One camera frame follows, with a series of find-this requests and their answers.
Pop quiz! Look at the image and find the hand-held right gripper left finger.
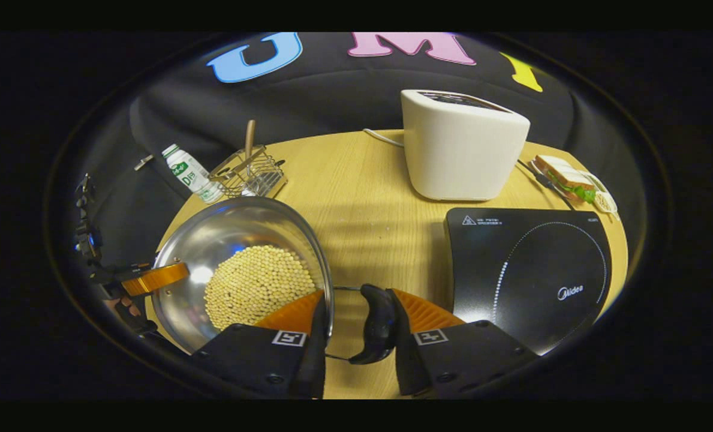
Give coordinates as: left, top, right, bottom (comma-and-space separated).
191, 290, 328, 400

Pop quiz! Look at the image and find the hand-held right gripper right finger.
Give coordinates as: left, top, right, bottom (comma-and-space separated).
390, 288, 540, 398

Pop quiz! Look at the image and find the steel pot with black handles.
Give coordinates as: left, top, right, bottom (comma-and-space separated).
151, 196, 400, 365

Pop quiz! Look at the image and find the pile of yellow soybeans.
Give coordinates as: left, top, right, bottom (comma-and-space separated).
204, 245, 318, 332

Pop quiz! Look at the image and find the black induction cooktop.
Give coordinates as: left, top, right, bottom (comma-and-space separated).
443, 207, 612, 356

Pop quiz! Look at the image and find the white drink bottle green label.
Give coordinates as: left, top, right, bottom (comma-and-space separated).
162, 144, 225, 205

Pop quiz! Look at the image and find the white toaster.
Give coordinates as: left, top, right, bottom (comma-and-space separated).
401, 89, 531, 202

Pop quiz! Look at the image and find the sandwich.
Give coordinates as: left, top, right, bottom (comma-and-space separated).
534, 155, 597, 203

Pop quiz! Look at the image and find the black backdrop cloth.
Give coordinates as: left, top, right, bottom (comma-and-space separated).
50, 33, 663, 301

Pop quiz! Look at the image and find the white divided dish of grains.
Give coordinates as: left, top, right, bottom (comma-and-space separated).
581, 171, 619, 218

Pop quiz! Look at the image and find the metal wire utensil basket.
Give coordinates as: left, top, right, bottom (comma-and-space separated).
208, 145, 288, 199

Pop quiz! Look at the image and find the wooden handled utensil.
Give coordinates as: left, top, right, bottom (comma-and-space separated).
244, 119, 256, 175

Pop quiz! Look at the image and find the white toaster cable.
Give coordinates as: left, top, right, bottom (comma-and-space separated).
363, 128, 405, 148

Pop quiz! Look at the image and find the black power cable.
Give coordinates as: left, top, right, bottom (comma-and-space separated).
517, 159, 576, 211

